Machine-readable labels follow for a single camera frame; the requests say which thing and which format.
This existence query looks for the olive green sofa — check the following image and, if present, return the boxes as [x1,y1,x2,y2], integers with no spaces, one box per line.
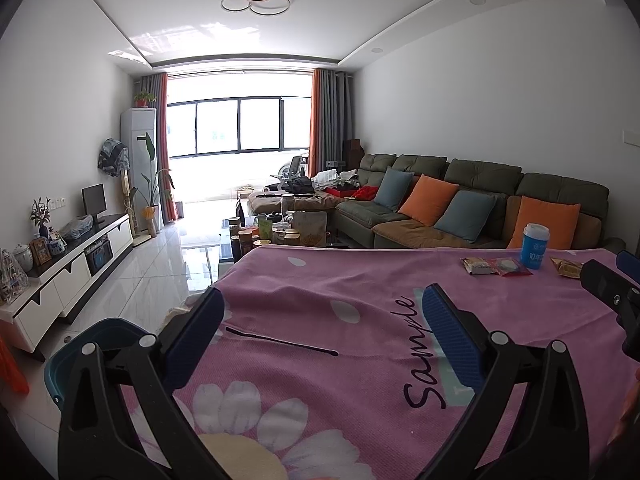
[335,154,612,252]

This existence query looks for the orange plastic bag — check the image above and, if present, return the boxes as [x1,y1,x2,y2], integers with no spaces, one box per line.
[0,335,29,396]

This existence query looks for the brown ottoman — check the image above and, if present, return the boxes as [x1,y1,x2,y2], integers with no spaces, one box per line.
[247,190,351,214]

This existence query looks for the plastic wrapped bundle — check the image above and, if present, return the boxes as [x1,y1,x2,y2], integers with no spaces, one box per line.
[58,215,95,241]

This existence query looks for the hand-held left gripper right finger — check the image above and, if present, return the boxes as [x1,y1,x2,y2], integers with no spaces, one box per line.
[421,284,591,480]

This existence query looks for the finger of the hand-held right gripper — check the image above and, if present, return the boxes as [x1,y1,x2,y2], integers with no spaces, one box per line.
[616,250,640,281]
[580,259,640,321]

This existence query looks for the pink floral blanket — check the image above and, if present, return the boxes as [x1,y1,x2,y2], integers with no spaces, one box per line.
[117,245,640,480]

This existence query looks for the gold foil wrapper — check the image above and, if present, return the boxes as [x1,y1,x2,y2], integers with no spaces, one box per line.
[550,256,584,280]

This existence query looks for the orange and grey curtain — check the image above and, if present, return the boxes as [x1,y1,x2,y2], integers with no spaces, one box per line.
[136,72,179,222]
[309,69,356,179]

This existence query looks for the model ship in plastic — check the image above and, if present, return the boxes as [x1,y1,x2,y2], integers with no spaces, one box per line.
[0,250,30,304]

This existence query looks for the brown box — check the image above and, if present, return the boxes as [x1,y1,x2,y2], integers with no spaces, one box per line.
[342,140,366,166]

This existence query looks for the framed picture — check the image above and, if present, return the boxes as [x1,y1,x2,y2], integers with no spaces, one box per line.
[29,237,53,266]

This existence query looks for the blue and white cup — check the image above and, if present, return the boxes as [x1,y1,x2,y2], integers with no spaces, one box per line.
[520,223,550,270]

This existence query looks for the leafy plant in blue vase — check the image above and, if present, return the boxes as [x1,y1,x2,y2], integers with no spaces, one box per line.
[30,197,53,239]

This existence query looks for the red snack wrapper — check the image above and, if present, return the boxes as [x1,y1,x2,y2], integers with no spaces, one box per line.
[487,256,534,279]

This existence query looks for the orange cushion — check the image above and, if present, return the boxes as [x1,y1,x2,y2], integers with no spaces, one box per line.
[507,195,582,250]
[398,174,460,227]

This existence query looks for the white clothes pile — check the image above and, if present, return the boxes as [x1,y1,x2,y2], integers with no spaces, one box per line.
[312,170,359,186]

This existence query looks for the black monitor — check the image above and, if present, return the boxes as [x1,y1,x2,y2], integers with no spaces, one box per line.
[81,183,108,225]

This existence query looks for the fan under blue cover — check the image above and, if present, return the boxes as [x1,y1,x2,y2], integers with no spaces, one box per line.
[97,137,130,179]

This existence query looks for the brown paper bag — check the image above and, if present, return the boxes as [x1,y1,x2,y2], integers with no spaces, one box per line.
[291,211,329,247]

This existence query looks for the blue grey cushion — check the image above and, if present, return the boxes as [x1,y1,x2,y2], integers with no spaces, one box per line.
[372,166,415,211]
[434,191,497,243]

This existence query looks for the dark glass coffee table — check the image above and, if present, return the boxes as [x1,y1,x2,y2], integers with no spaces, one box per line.
[220,217,351,267]

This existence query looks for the silver brown snack wrapper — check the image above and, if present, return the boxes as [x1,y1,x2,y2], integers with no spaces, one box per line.
[460,256,498,276]

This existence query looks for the white standing air conditioner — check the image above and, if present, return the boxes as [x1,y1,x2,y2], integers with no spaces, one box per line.
[120,107,158,234]

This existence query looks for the cluster of lidded jars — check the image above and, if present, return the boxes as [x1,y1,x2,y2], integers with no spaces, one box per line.
[229,215,306,257]

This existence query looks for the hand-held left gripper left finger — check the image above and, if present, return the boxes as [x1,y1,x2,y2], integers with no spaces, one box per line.
[57,287,236,480]

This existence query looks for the white TV cabinet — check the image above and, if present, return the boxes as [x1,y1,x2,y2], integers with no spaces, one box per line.
[0,212,134,357]

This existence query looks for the blue white porcelain jar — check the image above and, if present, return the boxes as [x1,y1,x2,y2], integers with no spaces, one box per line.
[12,244,35,272]

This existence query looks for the grey office chair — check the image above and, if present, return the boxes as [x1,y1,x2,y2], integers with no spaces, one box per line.
[272,156,306,181]

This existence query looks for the large window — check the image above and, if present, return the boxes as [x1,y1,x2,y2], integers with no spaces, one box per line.
[166,95,311,159]

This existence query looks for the teal plastic bin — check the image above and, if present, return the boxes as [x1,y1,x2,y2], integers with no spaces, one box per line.
[44,317,161,411]

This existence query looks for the tall leafy potted plant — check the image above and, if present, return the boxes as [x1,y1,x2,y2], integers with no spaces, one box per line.
[131,132,175,208]

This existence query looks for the light wooden stand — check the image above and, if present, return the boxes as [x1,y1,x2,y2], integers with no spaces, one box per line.
[120,172,151,247]

